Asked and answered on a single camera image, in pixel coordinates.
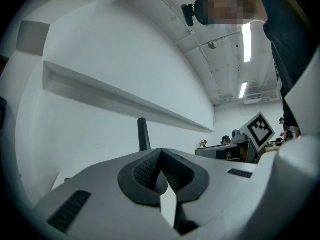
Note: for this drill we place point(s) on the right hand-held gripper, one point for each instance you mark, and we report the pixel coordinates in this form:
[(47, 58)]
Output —
[(260, 131)]

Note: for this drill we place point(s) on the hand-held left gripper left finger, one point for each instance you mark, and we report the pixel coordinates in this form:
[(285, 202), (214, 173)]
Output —
[(100, 196)]

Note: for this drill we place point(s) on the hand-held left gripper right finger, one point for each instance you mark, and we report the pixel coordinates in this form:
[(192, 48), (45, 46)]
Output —
[(220, 184)]

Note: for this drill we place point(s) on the short ceiling light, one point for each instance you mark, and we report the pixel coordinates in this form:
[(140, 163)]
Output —
[(243, 90)]

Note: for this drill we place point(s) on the white air conditioner unit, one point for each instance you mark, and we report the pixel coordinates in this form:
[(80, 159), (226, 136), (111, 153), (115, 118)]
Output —
[(260, 99)]

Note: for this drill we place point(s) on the ceiling dome sensor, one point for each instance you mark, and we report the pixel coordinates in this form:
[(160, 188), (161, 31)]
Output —
[(213, 44)]

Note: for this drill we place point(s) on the long ceiling light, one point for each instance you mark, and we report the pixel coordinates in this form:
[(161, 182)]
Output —
[(246, 44)]

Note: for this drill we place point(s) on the person's black clothed torso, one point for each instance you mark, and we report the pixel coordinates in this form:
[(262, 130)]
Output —
[(287, 46)]

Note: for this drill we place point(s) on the person's head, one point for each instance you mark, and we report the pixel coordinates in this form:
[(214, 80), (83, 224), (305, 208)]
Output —
[(225, 4)]

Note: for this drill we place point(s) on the black head camera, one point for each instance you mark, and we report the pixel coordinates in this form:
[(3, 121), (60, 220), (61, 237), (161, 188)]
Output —
[(188, 15)]

